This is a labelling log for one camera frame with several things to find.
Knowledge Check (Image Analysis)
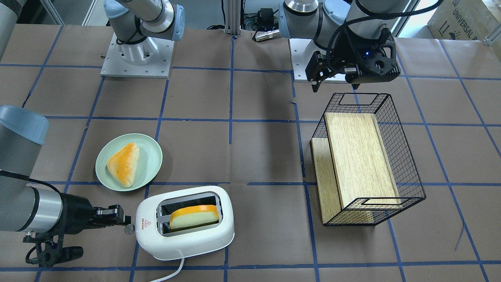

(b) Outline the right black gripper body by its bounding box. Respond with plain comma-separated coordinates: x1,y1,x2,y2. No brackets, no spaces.
62,194,96,235

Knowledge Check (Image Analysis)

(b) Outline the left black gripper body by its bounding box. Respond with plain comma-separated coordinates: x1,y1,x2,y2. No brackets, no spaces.
333,25,400,90

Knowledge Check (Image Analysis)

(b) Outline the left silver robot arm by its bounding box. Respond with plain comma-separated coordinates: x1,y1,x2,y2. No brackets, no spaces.
278,0,442,92

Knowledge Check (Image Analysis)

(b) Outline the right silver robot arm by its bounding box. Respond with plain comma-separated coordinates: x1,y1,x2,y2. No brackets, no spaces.
1,0,186,234

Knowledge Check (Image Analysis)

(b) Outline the grey toaster lever knob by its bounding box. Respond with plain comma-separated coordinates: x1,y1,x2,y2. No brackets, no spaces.
124,224,135,235

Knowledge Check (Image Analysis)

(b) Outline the white two-slot toaster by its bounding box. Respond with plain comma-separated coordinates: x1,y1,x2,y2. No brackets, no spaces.
135,186,235,260

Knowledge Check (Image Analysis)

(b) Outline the yellow bread slice in toaster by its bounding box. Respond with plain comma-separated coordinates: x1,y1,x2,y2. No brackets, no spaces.
169,205,220,229

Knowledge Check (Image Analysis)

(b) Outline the orange triangular bread bun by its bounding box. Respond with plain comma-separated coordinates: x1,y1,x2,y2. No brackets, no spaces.
106,143,140,188

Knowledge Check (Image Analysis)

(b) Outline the light green plate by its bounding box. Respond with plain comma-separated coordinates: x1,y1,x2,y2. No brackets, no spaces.
95,133,163,192

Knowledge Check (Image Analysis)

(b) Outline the cardboard box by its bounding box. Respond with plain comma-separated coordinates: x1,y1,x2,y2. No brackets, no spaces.
427,0,501,40

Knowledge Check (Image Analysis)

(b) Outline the upper wooden shelf board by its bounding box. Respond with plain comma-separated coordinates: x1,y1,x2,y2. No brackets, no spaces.
324,112,402,209

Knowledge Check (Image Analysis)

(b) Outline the wooden shelf board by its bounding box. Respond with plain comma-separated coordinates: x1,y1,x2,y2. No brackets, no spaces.
324,112,402,209
311,137,375,226

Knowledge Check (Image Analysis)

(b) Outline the lower wooden shelf board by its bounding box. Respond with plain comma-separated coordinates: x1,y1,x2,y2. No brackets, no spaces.
311,137,375,226

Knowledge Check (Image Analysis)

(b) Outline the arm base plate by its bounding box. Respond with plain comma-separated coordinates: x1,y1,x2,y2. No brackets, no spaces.
100,34,175,79
289,38,324,83

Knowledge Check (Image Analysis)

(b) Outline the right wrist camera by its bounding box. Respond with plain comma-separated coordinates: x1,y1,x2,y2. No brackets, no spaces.
23,231,84,268

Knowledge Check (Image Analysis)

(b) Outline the white toaster power cable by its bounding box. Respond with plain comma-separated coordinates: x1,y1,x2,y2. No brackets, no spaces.
149,251,185,282

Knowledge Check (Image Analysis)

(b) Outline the aluminium frame post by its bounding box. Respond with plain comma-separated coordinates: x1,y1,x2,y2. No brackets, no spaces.
223,0,243,37

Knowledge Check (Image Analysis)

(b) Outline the black wire basket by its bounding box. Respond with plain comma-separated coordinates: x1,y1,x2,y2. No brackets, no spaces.
312,93,426,226

